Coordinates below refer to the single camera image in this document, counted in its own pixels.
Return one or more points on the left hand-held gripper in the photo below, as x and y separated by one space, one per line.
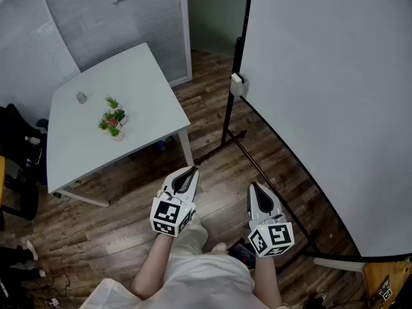
167 216

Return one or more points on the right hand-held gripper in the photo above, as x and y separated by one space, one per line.
272 238

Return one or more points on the white whiteboard eraser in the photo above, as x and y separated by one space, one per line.
236 79

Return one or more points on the person's left forearm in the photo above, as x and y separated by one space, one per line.
151 266

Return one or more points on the person's right forearm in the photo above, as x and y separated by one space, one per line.
267 278

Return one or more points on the large white whiteboard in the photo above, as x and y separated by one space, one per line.
322 108

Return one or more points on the plastic bottle with blue label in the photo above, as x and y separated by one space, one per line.
160 145

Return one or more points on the person's beige trousers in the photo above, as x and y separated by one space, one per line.
191 237

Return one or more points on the cluster of small potted plants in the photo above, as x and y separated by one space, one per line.
114 121

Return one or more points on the person's white shirt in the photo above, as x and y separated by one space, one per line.
193 285

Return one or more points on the white table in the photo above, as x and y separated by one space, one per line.
128 76

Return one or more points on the small grey jar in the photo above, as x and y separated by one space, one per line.
81 98

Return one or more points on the brown wooden panel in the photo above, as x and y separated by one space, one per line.
383 285

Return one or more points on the small clear bottle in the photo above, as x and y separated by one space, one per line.
32 139

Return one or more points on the black office chair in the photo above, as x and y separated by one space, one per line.
16 172

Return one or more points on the white power adapter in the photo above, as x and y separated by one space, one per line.
53 301

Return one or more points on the yellow panel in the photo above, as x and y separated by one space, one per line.
1 179

